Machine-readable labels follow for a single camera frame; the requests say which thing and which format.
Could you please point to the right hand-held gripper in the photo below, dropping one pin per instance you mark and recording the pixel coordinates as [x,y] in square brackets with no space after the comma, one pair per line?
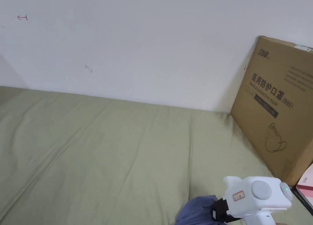
[259,195]

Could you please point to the dark blue garment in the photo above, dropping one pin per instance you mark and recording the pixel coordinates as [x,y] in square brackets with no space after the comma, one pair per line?
[195,210]

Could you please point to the pink and white box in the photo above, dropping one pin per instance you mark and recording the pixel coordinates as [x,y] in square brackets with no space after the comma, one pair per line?
[307,183]

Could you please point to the large brown cardboard carton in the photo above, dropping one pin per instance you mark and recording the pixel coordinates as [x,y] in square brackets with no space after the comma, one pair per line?
[276,92]

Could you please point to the bed with pale green sheet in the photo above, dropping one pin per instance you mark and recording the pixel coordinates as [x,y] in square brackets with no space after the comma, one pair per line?
[97,149]

